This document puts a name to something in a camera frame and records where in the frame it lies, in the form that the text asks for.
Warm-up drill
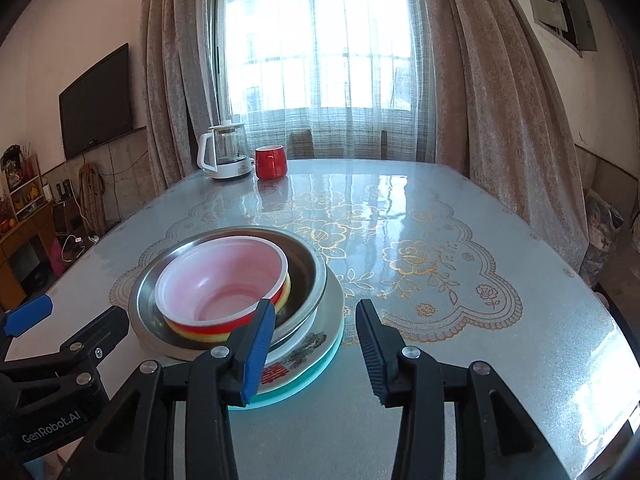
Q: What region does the black wall television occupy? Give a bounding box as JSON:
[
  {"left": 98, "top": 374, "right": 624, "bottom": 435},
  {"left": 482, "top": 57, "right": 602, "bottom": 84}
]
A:
[{"left": 58, "top": 44, "right": 134, "bottom": 159}]

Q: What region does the white floral porcelain plate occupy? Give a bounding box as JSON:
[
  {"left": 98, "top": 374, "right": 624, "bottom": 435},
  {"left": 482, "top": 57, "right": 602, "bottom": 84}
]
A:
[{"left": 257, "top": 273, "right": 344, "bottom": 394}]

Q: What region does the beige curtain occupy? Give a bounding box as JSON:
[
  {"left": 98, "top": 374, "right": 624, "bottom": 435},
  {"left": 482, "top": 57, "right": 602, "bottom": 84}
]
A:
[
  {"left": 141, "top": 0, "right": 219, "bottom": 194},
  {"left": 423, "top": 0, "right": 589, "bottom": 269}
]

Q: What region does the turquoise round plate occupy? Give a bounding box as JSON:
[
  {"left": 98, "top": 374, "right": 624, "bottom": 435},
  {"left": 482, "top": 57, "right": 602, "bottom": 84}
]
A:
[{"left": 230, "top": 325, "right": 344, "bottom": 411}]

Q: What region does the floral lace table cover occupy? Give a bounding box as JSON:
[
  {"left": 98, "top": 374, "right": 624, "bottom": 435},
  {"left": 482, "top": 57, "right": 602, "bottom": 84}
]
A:
[{"left": 108, "top": 177, "right": 524, "bottom": 342}]

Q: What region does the stainless steel bowl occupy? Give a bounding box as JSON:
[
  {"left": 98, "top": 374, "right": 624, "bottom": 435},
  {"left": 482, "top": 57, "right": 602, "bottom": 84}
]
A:
[{"left": 127, "top": 226, "right": 328, "bottom": 361}]

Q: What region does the beige curtain right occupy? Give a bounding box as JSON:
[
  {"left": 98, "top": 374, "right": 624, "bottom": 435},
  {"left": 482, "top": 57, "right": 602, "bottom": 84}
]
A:
[{"left": 423, "top": 0, "right": 589, "bottom": 269}]

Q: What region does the wooden cabinet with shelf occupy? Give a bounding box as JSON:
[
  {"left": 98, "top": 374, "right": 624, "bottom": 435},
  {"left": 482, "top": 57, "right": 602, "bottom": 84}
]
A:
[{"left": 1, "top": 148, "right": 56, "bottom": 311}]

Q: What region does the red mug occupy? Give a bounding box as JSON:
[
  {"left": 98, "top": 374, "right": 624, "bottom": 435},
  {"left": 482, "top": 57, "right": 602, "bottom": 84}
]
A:
[{"left": 255, "top": 145, "right": 288, "bottom": 181}]

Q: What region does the wall electrical box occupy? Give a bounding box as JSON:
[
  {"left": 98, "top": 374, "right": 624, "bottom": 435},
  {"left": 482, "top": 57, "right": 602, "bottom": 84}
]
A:
[{"left": 528, "top": 0, "right": 598, "bottom": 56}]

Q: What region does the yellow plastic bowl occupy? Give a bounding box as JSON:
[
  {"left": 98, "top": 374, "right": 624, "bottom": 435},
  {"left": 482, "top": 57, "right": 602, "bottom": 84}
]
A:
[{"left": 164, "top": 274, "right": 291, "bottom": 342}]

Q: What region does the red plastic bowl white inside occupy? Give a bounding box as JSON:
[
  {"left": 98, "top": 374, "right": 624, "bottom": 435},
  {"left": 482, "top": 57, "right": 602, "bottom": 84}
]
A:
[{"left": 154, "top": 235, "right": 288, "bottom": 328}]

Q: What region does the white glass electric kettle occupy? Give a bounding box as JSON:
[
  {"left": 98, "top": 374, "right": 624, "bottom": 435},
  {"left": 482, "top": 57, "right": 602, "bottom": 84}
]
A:
[{"left": 196, "top": 120, "right": 253, "bottom": 180}]

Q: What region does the beige curtain left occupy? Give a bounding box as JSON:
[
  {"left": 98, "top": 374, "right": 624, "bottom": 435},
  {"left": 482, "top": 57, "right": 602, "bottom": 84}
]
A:
[{"left": 141, "top": 0, "right": 219, "bottom": 194}]

